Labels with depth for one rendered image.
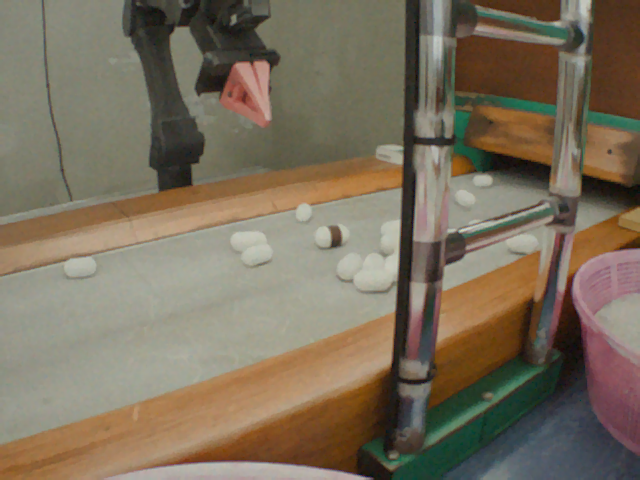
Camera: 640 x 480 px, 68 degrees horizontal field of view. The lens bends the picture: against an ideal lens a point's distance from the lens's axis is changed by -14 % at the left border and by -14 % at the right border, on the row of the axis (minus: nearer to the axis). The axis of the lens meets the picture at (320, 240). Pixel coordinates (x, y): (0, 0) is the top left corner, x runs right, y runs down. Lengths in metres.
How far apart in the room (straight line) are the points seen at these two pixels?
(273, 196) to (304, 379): 0.40
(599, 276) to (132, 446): 0.42
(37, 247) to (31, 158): 1.91
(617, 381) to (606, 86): 0.52
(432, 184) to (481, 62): 0.70
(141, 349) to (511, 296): 0.28
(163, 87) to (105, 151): 1.64
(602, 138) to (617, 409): 0.44
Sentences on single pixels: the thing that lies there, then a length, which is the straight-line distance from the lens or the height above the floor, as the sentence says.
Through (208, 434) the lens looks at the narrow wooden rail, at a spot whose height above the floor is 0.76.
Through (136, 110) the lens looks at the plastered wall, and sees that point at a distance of 2.59.
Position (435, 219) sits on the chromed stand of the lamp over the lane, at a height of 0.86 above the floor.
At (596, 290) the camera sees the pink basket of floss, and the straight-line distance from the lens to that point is 0.52.
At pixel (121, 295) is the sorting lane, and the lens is 0.49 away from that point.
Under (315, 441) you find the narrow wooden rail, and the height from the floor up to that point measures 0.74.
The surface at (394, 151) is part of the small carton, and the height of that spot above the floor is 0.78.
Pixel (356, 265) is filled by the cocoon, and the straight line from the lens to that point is 0.48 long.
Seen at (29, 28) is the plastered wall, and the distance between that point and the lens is 2.48.
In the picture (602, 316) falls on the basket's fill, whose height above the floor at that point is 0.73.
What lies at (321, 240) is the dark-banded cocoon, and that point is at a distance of 0.55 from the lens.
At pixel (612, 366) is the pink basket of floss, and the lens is 0.40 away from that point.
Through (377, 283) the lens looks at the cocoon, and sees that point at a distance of 0.46.
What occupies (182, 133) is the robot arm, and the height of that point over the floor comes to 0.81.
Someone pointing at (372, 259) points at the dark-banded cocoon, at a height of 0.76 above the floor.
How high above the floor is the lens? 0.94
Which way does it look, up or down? 20 degrees down
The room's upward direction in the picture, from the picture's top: straight up
